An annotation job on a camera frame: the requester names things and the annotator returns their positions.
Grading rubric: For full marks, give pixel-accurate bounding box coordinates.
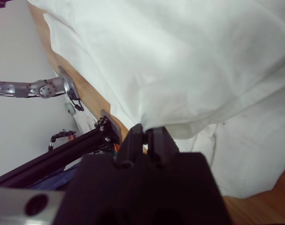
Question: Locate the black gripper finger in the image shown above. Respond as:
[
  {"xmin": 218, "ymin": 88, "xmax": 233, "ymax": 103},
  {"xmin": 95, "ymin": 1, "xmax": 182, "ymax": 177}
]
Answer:
[
  {"xmin": 116, "ymin": 123, "xmax": 147, "ymax": 168},
  {"xmin": 146, "ymin": 126, "xmax": 180, "ymax": 167}
]

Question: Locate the white T-shirt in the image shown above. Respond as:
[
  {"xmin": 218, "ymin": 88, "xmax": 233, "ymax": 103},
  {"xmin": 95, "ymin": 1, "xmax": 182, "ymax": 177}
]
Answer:
[{"xmin": 27, "ymin": 0, "xmax": 285, "ymax": 200}]

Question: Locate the dark blue fabric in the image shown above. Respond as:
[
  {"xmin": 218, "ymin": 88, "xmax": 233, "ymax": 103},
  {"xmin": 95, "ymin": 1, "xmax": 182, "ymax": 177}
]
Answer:
[{"xmin": 27, "ymin": 167, "xmax": 81, "ymax": 189}]

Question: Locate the black base cable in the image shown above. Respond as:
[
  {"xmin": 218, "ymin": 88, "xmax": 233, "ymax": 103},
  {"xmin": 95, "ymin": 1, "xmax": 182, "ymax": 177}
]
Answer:
[{"xmin": 69, "ymin": 97, "xmax": 85, "ymax": 112}]

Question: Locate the black segmented cable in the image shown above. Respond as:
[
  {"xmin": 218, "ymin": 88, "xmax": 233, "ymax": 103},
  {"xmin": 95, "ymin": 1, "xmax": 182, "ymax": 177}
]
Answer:
[{"xmin": 47, "ymin": 130, "xmax": 77, "ymax": 151}]

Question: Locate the dark post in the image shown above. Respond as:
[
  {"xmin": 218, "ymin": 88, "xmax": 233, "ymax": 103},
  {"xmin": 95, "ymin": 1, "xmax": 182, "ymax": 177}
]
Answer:
[{"xmin": 0, "ymin": 127, "xmax": 111, "ymax": 188}]

